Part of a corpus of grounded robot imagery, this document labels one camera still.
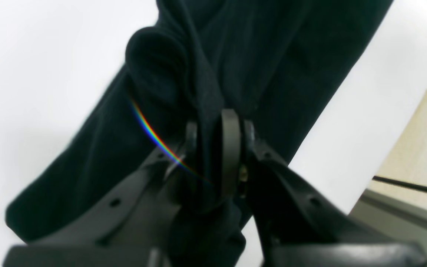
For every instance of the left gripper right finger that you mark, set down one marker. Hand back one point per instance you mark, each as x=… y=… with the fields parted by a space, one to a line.
x=297 y=226

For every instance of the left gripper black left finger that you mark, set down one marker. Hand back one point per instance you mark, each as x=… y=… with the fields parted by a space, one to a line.
x=130 y=225

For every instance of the black T-shirt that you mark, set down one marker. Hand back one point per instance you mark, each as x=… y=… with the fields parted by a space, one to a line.
x=275 y=62

